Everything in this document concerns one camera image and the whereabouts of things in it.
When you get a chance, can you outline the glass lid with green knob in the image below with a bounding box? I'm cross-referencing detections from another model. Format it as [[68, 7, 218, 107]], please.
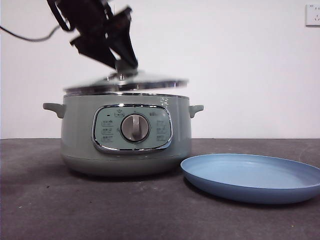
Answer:
[[62, 59, 190, 94]]

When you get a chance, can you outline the black cable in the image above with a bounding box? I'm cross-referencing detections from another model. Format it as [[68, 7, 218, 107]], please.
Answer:
[[0, 24, 62, 42]]

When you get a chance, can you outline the white wall socket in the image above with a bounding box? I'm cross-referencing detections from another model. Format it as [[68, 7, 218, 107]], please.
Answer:
[[304, 4, 320, 28]]

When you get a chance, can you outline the blue round plate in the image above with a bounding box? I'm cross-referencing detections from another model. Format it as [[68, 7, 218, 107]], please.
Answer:
[[180, 153, 320, 206]]

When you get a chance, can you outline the pale green electric steamer pot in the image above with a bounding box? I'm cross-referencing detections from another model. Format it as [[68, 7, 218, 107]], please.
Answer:
[[42, 92, 205, 178]]

